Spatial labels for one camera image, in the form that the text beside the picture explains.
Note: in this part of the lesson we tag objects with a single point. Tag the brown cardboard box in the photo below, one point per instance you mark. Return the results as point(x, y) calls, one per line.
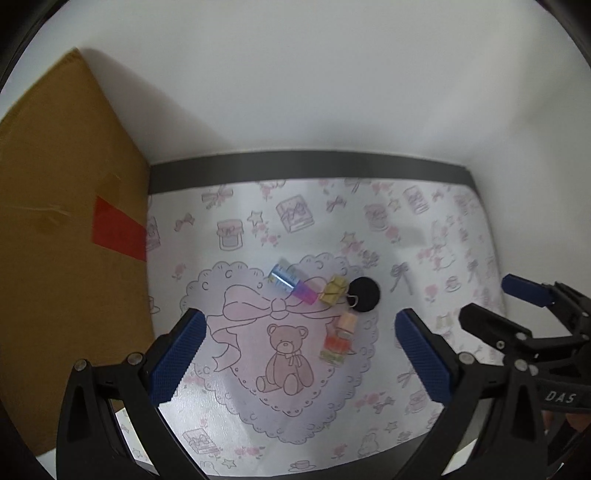
point(55, 207)

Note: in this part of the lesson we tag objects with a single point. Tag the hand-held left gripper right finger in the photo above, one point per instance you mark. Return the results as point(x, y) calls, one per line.
point(422, 355)

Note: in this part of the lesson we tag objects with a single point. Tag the person's right hand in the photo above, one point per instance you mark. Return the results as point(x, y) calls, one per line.
point(577, 421)

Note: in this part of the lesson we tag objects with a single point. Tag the orange nail polish bottle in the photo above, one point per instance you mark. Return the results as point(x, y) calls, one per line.
point(337, 344)

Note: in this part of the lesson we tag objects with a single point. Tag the small yellow box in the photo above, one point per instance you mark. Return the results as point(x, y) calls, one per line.
point(333, 290)

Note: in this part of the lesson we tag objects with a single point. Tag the black round disc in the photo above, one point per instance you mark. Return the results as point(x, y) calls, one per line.
point(367, 293)

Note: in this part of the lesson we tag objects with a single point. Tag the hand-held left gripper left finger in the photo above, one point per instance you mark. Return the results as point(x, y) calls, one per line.
point(178, 360)

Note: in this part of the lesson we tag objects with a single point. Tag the pink printed table mat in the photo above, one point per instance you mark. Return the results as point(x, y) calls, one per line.
point(258, 221)

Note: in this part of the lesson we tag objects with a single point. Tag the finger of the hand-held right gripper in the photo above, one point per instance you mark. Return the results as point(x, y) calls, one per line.
point(494, 323)
point(526, 289)

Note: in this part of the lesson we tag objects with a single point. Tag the blue pink cosmetic tube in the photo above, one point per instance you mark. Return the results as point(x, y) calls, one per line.
point(288, 279)

